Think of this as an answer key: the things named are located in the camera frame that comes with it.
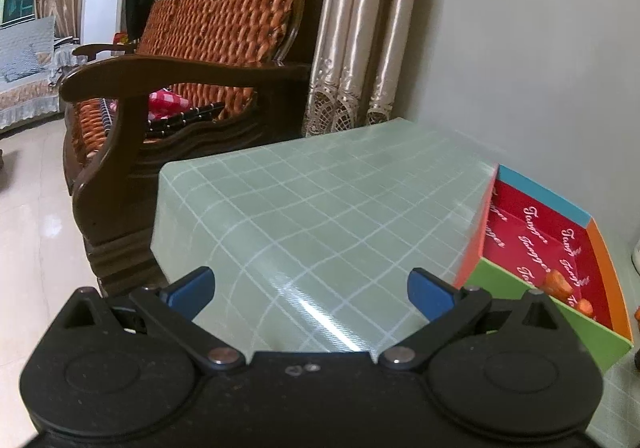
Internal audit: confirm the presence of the beige satin curtain lace hem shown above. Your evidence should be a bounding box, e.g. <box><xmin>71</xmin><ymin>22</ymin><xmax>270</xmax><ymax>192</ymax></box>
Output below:
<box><xmin>301</xmin><ymin>0</ymin><xmax>427</xmax><ymax>139</ymax></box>

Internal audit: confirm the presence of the colourful cardboard box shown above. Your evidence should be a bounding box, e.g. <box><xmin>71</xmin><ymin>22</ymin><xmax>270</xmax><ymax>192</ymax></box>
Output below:
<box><xmin>455</xmin><ymin>163</ymin><xmax>634</xmax><ymax>375</ymax></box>

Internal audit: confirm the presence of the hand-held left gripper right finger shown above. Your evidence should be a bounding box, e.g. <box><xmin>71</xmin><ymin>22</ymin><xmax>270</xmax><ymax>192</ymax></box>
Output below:
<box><xmin>378</xmin><ymin>267</ymin><xmax>574</xmax><ymax>372</ymax></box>

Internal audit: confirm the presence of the green checked tablecloth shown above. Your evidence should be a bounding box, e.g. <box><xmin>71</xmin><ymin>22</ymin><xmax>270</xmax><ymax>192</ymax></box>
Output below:
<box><xmin>150</xmin><ymin>120</ymin><xmax>640</xmax><ymax>448</ymax></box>

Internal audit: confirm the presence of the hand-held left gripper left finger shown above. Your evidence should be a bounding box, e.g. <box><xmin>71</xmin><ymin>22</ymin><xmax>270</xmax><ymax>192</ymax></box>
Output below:
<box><xmin>52</xmin><ymin>266</ymin><xmax>247</xmax><ymax>373</ymax></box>

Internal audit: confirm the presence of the orange woven bench cushion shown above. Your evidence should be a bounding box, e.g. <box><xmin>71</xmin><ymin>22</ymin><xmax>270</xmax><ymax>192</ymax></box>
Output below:
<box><xmin>72</xmin><ymin>0</ymin><xmax>304</xmax><ymax>167</ymax></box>

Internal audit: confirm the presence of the black studded folded object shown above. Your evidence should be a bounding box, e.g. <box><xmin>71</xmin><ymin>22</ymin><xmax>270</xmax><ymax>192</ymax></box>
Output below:
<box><xmin>144</xmin><ymin>100</ymin><xmax>227</xmax><ymax>137</ymax></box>

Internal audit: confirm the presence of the dark wooden bench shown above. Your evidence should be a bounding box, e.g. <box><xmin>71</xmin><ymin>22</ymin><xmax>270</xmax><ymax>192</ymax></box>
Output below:
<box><xmin>59</xmin><ymin>0</ymin><xmax>332</xmax><ymax>300</ymax></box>

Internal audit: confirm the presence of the grey covered sofa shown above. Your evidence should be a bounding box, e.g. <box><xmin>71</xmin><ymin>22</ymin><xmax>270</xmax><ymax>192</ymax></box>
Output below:
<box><xmin>0</xmin><ymin>15</ymin><xmax>85</xmax><ymax>130</ymax></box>

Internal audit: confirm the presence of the red checkered cloth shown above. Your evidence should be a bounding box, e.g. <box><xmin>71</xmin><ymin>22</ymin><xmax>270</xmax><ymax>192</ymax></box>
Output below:
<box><xmin>147</xmin><ymin>87</ymin><xmax>194</xmax><ymax>122</ymax></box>

